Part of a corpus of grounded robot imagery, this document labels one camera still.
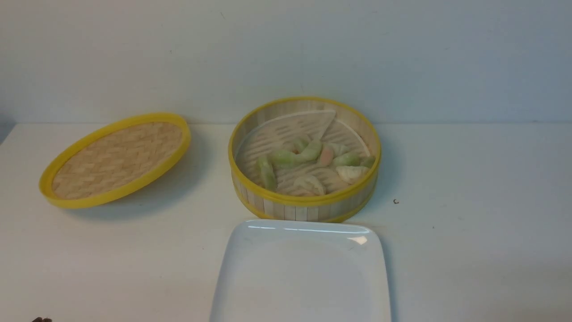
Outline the pink and white dumpling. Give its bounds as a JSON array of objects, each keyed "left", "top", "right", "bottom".
[{"left": 317, "top": 143, "right": 335, "bottom": 167}]

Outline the pale green dumpling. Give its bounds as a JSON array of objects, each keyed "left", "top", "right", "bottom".
[{"left": 332, "top": 152, "right": 361, "bottom": 167}]

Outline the long green dumpling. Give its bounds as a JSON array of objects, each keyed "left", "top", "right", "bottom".
[{"left": 257, "top": 155, "right": 278, "bottom": 191}]

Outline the small green dumpling back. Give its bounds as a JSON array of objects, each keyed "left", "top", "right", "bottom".
[{"left": 293, "top": 137, "right": 309, "bottom": 154}]

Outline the white square plate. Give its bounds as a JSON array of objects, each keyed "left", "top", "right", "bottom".
[{"left": 209, "top": 220, "right": 392, "bottom": 322}]

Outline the white pleated dumpling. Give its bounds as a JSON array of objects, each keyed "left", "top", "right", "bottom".
[
  {"left": 335, "top": 165, "right": 370, "bottom": 185},
  {"left": 293, "top": 175, "right": 326, "bottom": 195}
]

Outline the green curved dumpling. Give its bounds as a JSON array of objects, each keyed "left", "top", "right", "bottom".
[{"left": 269, "top": 140, "right": 323, "bottom": 169}]

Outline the white pleated dumpling front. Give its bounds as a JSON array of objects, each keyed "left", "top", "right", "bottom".
[{"left": 293, "top": 175, "right": 326, "bottom": 195}]

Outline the yellow rimmed woven steamer lid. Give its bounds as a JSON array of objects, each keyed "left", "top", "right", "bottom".
[{"left": 38, "top": 113, "right": 191, "bottom": 209}]

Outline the white pleated dumpling right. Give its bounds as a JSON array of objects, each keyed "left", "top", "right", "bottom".
[{"left": 335, "top": 165, "right": 370, "bottom": 185}]

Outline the yellow rimmed bamboo steamer basket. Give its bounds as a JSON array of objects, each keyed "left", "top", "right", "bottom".
[{"left": 228, "top": 97, "right": 382, "bottom": 222}]

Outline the small green dumpling right edge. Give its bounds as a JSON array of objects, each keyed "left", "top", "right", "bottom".
[{"left": 360, "top": 156, "right": 376, "bottom": 169}]

